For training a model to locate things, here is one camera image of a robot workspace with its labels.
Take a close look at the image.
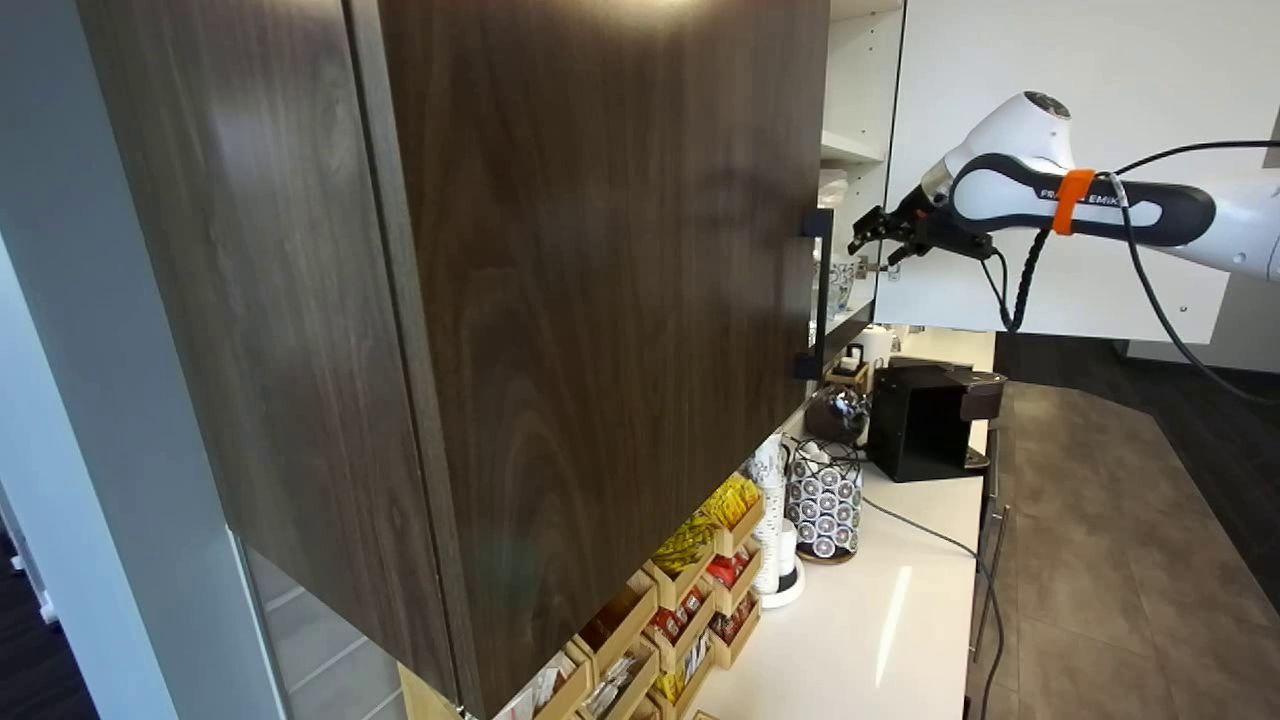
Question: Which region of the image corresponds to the small wooden box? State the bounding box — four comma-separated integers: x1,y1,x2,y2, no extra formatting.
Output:
824,344,872,393

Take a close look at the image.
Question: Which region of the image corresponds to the row of red packets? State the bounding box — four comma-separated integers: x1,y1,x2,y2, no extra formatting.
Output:
705,549,752,590
649,588,707,642
709,595,757,643

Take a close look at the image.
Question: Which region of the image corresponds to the wooden packet organizer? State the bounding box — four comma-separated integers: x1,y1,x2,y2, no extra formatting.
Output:
494,472,768,720

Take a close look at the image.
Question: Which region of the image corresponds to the white cup dispenser base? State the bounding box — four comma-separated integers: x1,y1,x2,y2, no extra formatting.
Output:
760,519,807,610

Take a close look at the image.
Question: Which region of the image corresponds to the wire coffee pod holder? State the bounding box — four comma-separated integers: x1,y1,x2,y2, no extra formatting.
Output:
784,440,864,565

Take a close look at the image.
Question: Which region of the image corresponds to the row of brown packets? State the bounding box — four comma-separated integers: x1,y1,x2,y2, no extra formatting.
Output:
579,588,647,653

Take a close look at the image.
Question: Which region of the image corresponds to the black cable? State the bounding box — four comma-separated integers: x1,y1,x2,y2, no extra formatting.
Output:
861,494,1007,720

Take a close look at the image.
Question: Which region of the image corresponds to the dark wood upper cabinet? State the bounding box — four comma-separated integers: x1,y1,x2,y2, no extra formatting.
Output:
78,0,1280,720

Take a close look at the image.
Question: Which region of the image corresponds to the dark wood cabinet door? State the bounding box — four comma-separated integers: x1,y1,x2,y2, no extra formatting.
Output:
377,0,832,720

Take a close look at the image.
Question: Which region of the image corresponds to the stack of paper cups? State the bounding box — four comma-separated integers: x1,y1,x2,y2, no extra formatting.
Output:
749,434,793,597

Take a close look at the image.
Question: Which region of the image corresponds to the black coffee machine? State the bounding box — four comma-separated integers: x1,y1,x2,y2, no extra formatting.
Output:
867,361,1008,484

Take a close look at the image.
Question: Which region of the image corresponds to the black cabinet door handle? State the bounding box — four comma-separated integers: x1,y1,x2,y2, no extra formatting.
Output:
796,207,835,382

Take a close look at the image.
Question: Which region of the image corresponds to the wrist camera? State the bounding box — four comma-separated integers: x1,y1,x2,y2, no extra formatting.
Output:
914,218,998,264

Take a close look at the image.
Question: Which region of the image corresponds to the white-faced cabinet door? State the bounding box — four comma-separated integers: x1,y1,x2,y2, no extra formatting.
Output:
880,0,1280,347

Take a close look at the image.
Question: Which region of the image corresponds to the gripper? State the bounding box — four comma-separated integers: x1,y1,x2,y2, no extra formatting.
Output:
848,188,947,268

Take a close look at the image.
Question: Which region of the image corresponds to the row of yellow packets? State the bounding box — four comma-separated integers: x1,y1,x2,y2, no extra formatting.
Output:
651,511,720,577
702,474,763,530

